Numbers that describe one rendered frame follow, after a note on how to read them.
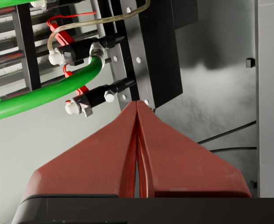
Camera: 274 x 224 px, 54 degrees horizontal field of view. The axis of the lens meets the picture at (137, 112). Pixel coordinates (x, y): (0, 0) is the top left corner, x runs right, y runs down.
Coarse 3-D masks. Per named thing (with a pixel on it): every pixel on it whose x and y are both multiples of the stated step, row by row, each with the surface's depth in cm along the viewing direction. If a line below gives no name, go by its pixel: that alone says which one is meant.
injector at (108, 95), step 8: (120, 80) 48; (128, 80) 48; (96, 88) 45; (104, 88) 45; (112, 88) 46; (120, 88) 47; (80, 96) 42; (88, 96) 43; (96, 96) 44; (104, 96) 44; (112, 96) 43; (88, 104) 43; (96, 104) 44; (80, 112) 42
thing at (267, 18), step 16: (256, 0) 31; (272, 0) 30; (256, 16) 32; (272, 16) 30; (256, 32) 33; (272, 32) 31; (256, 48) 33; (272, 48) 32; (256, 64) 34; (272, 64) 33; (256, 80) 35; (272, 80) 33; (256, 96) 36; (272, 96) 34; (256, 112) 37; (272, 112) 35; (272, 128) 36; (272, 144) 37; (272, 160) 38; (272, 176) 39; (272, 192) 40
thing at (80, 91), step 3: (66, 72) 46; (69, 72) 46; (66, 75) 46; (69, 75) 46; (81, 87) 44; (84, 87) 45; (78, 90) 44; (81, 90) 44; (84, 90) 44; (87, 90) 44; (78, 93) 44; (81, 93) 44
